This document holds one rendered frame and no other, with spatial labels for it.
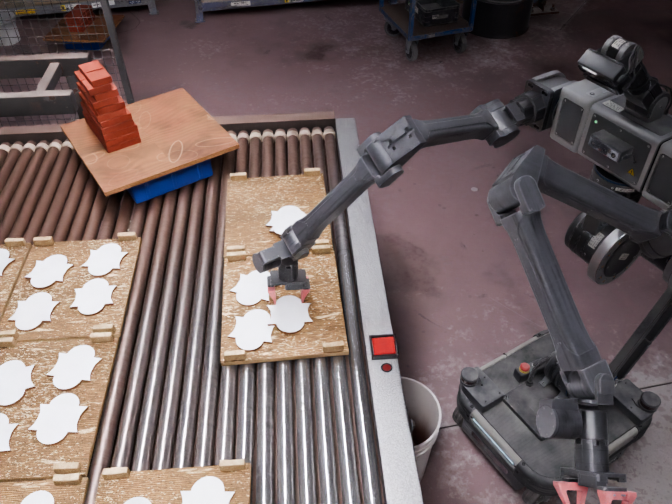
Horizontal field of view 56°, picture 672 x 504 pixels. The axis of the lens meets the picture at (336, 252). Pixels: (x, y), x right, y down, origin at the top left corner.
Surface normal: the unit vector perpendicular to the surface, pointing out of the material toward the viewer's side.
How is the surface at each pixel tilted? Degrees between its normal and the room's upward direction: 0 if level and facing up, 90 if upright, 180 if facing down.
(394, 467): 0
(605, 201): 41
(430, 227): 0
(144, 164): 0
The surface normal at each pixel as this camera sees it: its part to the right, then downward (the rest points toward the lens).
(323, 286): -0.01, -0.73
